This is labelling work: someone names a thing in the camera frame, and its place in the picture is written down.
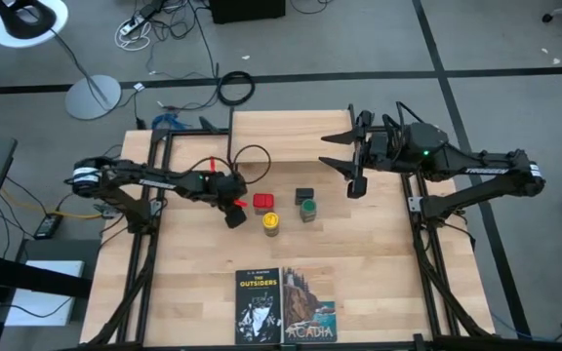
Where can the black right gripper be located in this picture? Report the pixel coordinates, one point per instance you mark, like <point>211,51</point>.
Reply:
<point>383,151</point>

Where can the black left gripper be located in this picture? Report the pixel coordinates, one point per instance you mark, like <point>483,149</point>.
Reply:
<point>236,217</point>

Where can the black aluminium table frame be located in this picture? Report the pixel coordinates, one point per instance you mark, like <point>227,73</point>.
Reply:
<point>188,131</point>

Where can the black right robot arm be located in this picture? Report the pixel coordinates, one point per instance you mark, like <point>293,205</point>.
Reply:
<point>481,168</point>

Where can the white panel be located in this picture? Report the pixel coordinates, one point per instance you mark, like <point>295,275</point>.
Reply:
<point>42,312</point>

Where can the red-lidded spice tin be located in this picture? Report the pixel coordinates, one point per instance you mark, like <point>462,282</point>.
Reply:
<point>263,201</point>

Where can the black The Outsiders book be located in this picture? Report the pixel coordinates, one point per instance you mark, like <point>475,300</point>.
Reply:
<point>259,307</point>

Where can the white power strip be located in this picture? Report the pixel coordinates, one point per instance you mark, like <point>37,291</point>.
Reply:
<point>125,43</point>
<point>132,24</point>

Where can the green-lidded spice jar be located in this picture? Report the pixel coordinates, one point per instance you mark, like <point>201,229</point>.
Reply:
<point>308,210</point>

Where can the black power adapter brick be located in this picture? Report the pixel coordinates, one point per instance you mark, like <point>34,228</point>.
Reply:
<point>48,226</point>

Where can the silver metal clamp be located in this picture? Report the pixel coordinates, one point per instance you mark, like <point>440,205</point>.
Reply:
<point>110,209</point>

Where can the black box on floor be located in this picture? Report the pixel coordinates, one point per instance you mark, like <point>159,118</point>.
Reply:
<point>247,10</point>

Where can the red tape tag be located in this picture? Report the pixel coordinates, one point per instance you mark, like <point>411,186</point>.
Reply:
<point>212,164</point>
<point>241,202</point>

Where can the wooden shelf riser, black legs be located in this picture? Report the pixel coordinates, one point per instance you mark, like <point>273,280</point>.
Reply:
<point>286,136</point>

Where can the Acadia lighthouse book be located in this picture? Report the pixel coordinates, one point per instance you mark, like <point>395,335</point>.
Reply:
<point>308,307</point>

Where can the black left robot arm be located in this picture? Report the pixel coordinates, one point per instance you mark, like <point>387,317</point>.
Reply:
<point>164,183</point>

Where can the black spice tin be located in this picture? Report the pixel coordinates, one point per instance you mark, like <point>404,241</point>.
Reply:
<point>304,194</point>

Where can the yellow-lidded spice jar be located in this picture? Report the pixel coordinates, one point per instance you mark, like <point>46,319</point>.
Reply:
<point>270,222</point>

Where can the white floor lamp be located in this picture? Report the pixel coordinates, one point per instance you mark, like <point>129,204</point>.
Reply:
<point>93,97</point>

